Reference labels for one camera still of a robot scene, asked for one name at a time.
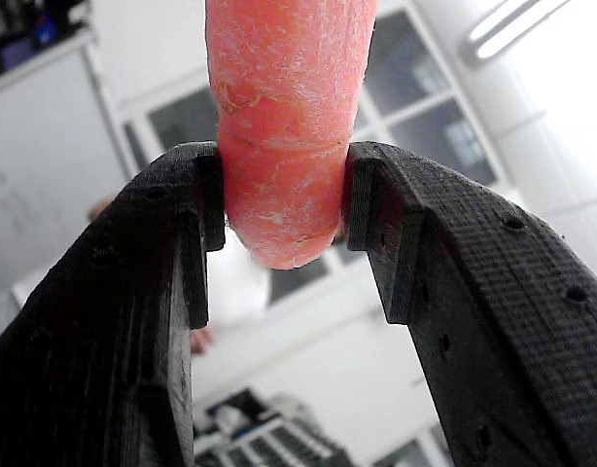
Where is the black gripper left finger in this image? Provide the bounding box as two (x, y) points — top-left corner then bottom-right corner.
(0, 140), (228, 467)

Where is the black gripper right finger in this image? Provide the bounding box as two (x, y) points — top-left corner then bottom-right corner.
(345, 140), (597, 467)

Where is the small orange carrot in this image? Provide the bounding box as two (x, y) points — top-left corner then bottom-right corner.
(205, 0), (380, 271)

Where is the white framed window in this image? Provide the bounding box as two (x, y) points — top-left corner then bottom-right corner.
(118, 4), (511, 312)

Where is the ceiling tube lamp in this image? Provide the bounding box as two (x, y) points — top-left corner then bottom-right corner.
(459, 0), (575, 62)

